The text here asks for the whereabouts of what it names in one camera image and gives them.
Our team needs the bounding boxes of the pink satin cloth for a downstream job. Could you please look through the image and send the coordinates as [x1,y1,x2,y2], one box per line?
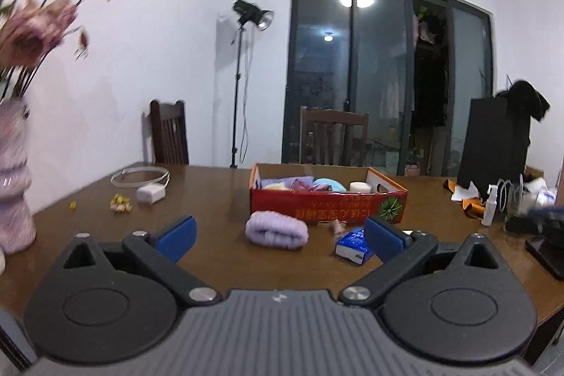
[288,177,314,192]

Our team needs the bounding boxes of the black cloth on monitor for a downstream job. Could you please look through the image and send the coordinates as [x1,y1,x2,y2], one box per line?
[495,80,551,122]

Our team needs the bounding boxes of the dark wooden chair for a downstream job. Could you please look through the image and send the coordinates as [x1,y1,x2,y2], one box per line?
[298,106,369,167]
[149,99,189,165]

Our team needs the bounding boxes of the black device at table edge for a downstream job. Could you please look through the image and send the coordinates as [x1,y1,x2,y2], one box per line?
[505,206,563,281]

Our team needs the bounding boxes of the small yellow dried petals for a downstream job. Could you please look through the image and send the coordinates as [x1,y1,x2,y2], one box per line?
[110,194,133,214]

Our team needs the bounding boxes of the dark wooden chair centre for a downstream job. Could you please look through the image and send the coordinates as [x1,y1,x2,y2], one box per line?
[298,106,369,167]

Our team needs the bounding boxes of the black monitor back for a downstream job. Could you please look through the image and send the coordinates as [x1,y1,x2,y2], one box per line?
[457,97,531,199]

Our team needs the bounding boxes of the white coiled charger cable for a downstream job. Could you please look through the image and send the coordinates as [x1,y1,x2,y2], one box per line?
[110,165,172,197]

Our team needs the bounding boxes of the white milk carton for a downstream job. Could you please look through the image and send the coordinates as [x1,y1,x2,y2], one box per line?
[525,178,557,208]

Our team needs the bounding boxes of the white tape roll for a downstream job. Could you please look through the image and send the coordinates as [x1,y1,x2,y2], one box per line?
[349,181,373,194]

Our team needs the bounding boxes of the blue tissue pack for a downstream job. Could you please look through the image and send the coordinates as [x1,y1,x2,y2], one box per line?
[333,228,374,266]

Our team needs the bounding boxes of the lavender knitted soft roll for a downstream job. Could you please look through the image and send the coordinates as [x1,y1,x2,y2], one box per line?
[245,211,309,250]

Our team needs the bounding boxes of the clear glass cup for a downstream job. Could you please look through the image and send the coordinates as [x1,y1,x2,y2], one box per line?
[500,180,529,235]

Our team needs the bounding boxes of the dark wooden chair left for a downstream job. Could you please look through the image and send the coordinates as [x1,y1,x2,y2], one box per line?
[149,99,189,165]

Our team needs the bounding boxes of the orange and white wrapper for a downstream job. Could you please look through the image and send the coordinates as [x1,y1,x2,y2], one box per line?
[443,179,485,220]

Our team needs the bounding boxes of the pink textured ceramic vase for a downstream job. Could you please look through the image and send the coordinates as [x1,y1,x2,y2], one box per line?
[1,99,36,255]

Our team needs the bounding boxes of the black studio light on stand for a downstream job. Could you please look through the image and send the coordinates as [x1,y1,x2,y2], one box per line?
[229,0,274,169]

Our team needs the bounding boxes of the black sliding glass door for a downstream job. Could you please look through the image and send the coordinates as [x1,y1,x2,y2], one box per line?
[281,0,493,175]

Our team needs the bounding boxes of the white spray bottle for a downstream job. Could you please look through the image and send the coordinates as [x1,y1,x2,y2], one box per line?
[482,185,498,227]

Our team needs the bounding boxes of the yellow sponge in box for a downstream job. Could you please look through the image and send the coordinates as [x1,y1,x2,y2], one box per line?
[262,181,290,191]

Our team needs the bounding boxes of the white power adapter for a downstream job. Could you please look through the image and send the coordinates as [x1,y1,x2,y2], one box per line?
[136,183,166,205]

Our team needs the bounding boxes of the red cardboard fruit box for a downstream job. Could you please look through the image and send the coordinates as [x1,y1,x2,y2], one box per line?
[249,163,408,225]

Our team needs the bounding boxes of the small pink candy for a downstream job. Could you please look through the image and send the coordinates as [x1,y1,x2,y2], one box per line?
[331,220,346,238]

